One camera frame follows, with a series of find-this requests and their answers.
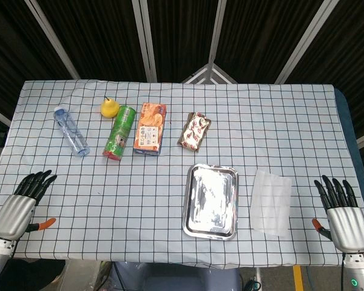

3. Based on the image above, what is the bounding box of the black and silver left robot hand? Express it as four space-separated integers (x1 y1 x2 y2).
0 169 58 242

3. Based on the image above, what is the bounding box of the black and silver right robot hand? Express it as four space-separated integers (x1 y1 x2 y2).
311 175 364 254

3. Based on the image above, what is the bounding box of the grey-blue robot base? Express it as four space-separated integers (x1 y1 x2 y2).
109 262 242 291

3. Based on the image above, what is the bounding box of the silver metal tray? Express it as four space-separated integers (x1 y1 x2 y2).
182 162 240 242

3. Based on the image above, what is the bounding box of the blue table body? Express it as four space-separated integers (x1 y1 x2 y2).
333 87 364 264

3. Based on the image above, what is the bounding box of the clear plastic water bottle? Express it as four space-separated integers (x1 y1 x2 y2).
53 105 90 158

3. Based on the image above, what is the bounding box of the white black-checked tablecloth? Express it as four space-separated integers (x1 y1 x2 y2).
0 79 364 270

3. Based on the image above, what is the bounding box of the green chips can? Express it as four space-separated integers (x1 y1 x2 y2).
102 104 137 161

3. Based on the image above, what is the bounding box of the yellow pear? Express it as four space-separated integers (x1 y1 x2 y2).
100 96 121 118

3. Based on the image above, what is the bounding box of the orange biscuit box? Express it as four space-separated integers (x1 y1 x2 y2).
132 102 167 157

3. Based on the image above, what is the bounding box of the dark folding screen panel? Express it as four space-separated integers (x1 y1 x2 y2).
285 0 364 143
0 0 76 122
215 0 325 84
147 0 219 83
36 0 148 82

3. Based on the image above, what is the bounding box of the red white snack packet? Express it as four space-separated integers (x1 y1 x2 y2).
177 111 213 153

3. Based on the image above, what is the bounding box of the white metal screen foot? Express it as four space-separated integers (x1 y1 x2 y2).
181 63 238 85

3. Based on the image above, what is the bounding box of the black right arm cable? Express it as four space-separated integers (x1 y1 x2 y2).
339 253 346 291

